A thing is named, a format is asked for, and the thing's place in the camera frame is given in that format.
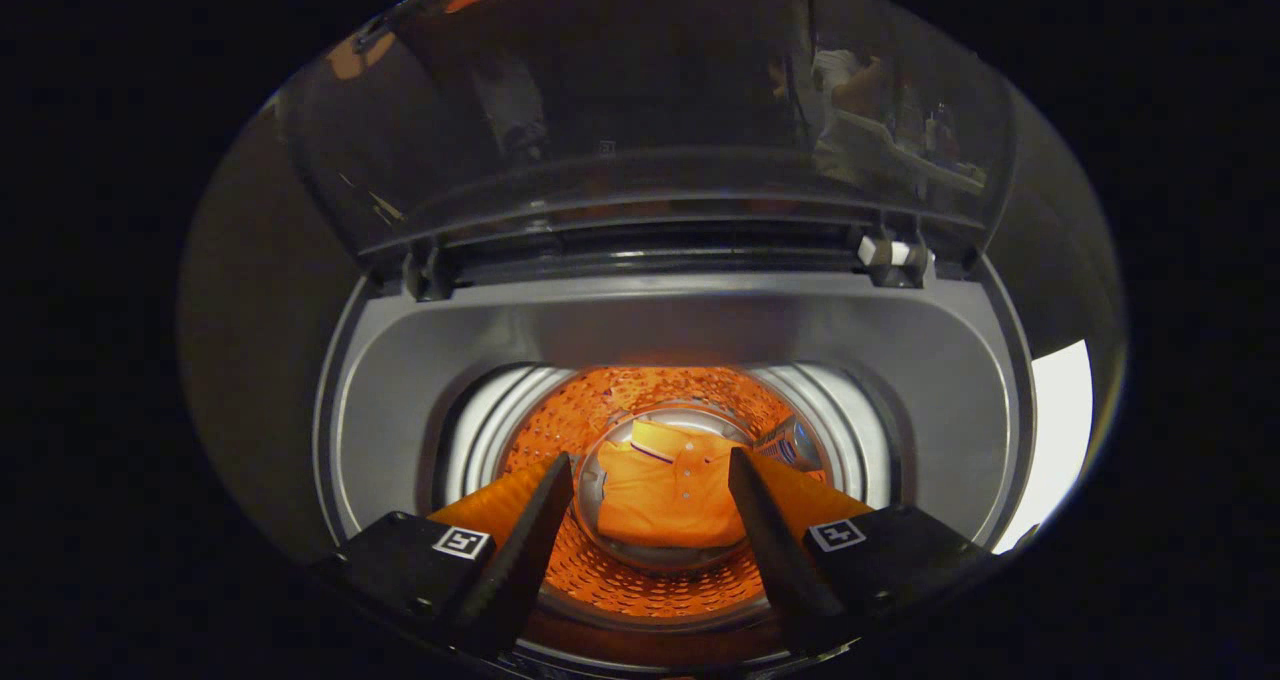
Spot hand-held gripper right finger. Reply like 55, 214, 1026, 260
727, 447, 996, 661

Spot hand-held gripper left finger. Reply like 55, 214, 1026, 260
308, 452, 576, 661

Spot yellow polo shirt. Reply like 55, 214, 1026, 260
597, 420, 751, 549

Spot dark grey washing machine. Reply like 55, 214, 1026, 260
315, 215, 1038, 677

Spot transparent washing machine lid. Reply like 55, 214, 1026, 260
275, 0, 1023, 273

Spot white board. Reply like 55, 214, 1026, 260
995, 340, 1095, 554

